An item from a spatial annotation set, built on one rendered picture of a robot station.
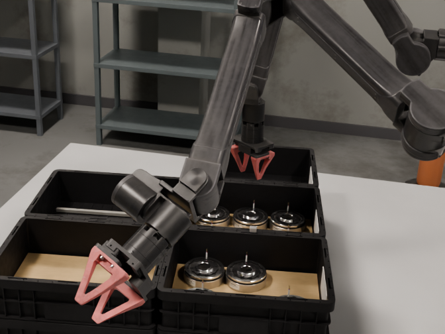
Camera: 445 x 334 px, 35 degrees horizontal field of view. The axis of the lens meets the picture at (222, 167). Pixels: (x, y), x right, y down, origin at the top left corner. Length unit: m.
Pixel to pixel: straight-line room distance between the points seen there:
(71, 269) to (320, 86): 3.48
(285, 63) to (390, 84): 3.88
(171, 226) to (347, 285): 1.09
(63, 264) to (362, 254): 0.93
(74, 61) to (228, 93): 4.33
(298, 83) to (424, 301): 3.20
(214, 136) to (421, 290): 1.14
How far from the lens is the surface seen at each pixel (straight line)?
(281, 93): 5.11
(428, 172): 4.32
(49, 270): 1.86
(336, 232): 2.34
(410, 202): 2.62
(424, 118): 1.12
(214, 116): 1.14
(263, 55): 1.67
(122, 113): 4.90
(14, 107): 5.08
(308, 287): 1.80
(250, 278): 1.76
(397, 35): 1.62
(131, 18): 5.22
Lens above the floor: 1.82
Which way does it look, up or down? 24 degrees down
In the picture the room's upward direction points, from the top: 3 degrees clockwise
